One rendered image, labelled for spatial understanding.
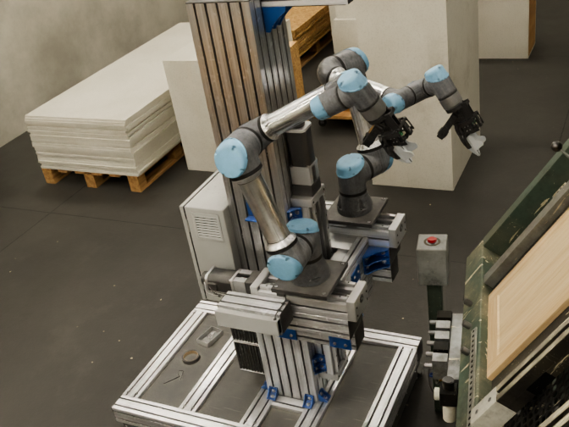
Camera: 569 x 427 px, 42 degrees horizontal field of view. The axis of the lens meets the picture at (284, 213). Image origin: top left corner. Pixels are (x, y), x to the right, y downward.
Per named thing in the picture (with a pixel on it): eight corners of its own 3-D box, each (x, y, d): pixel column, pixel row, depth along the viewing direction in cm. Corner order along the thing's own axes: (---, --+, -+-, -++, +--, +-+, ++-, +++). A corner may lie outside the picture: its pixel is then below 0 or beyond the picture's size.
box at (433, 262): (421, 268, 316) (418, 233, 307) (449, 269, 312) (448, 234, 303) (418, 285, 306) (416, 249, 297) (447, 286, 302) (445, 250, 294)
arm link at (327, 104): (330, 111, 227) (359, 97, 221) (317, 126, 219) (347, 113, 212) (317, 89, 225) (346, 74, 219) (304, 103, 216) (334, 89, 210)
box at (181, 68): (242, 120, 689) (223, 20, 642) (305, 123, 661) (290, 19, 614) (188, 169, 613) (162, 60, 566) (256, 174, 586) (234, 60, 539)
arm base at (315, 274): (283, 284, 271) (278, 262, 266) (299, 261, 283) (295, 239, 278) (320, 289, 265) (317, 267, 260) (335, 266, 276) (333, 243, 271)
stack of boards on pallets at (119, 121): (190, 78, 818) (178, 22, 787) (273, 79, 774) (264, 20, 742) (45, 183, 632) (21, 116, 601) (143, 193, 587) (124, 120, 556)
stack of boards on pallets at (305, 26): (302, 6, 1014) (298, -27, 992) (374, 3, 969) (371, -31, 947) (216, 70, 828) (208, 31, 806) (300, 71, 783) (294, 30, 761)
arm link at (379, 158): (356, 180, 313) (320, 57, 296) (379, 167, 320) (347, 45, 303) (374, 182, 303) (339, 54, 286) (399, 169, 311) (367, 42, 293)
